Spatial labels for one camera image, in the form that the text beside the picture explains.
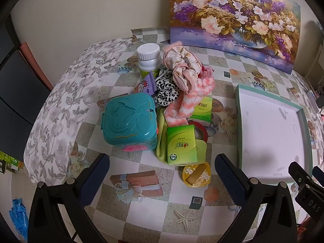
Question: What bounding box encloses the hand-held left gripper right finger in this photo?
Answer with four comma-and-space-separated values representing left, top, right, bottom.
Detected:
215, 153, 304, 243

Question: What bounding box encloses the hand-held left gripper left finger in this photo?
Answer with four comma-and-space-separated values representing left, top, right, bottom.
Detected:
28, 153, 110, 243

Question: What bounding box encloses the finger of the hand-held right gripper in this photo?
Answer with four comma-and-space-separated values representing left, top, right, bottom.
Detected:
289, 161, 314, 191
312, 166, 324, 184

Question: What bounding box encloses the white tray with teal rim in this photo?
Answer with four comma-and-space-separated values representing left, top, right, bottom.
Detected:
235, 84, 315, 185

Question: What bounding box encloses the green tissue pack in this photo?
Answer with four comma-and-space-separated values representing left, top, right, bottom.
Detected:
189, 96, 212, 123
166, 125, 198, 165

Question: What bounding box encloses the pink white striped fuzzy sock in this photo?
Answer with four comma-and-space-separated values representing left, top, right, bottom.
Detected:
163, 75, 215, 127

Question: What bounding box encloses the leopard print scrunchie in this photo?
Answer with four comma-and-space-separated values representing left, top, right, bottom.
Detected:
154, 71, 181, 108

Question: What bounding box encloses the purple packet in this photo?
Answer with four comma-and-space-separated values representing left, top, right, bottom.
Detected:
133, 71, 157, 96

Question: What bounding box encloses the red fuzzy hair tie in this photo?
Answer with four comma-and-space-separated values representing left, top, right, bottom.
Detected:
201, 66, 214, 79

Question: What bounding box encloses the pink floral scrunchie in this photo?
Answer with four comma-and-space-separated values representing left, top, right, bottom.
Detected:
162, 40, 203, 94

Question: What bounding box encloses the yellow round container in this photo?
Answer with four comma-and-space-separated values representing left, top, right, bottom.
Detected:
182, 162, 212, 188

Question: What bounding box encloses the lime green cloth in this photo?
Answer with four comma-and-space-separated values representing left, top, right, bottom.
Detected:
156, 108, 207, 166

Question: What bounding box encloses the red tape roll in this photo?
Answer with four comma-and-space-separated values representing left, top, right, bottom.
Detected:
187, 121, 209, 143

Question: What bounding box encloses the teal plastic box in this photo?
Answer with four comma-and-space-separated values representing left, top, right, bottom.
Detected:
101, 93, 159, 152

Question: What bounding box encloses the checkered printed tablecloth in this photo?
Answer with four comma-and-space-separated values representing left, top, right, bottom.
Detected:
63, 27, 324, 243

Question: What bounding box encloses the white plastic case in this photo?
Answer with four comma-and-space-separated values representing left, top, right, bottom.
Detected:
305, 90, 321, 112

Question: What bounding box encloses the blue plastic bag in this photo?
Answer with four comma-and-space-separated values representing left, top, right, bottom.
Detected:
9, 198, 28, 242

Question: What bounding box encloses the green box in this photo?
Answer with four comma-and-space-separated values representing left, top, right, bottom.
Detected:
0, 150, 24, 174

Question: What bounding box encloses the grey floral cloth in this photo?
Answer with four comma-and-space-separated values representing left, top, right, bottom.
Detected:
23, 37, 142, 186

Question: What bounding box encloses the dark cabinet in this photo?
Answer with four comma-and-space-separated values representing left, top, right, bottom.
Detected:
0, 18, 51, 155

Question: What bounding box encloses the pink board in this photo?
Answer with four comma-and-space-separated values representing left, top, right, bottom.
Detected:
19, 42, 53, 92

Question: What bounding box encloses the white pill bottle green label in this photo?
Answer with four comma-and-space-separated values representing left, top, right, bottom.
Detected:
137, 44, 161, 78

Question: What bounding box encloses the flower painting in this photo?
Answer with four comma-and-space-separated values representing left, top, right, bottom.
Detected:
168, 0, 302, 75

